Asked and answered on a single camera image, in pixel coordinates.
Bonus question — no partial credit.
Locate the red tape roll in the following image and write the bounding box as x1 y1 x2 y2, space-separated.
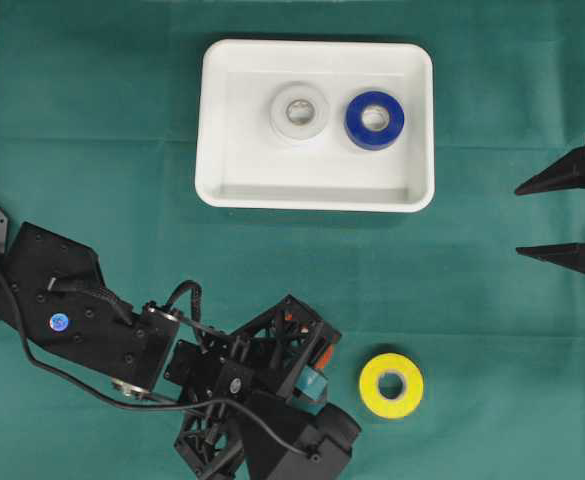
283 312 339 372

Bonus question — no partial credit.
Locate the white plastic tray case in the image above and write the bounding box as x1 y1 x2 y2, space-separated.
195 39 435 213

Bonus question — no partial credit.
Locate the blue tape roll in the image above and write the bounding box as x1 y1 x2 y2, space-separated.
344 90 405 151

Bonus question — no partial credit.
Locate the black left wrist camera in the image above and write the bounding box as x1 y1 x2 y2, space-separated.
238 393 361 480

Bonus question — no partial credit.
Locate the white tape roll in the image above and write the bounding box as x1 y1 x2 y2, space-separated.
270 82 330 142

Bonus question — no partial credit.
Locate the black camera cable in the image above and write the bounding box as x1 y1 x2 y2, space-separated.
0 239 311 456

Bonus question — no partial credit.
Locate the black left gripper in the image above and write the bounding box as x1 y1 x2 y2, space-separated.
165 295 328 475

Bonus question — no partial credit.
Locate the yellow tape roll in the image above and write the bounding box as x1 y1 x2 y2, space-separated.
358 353 425 420

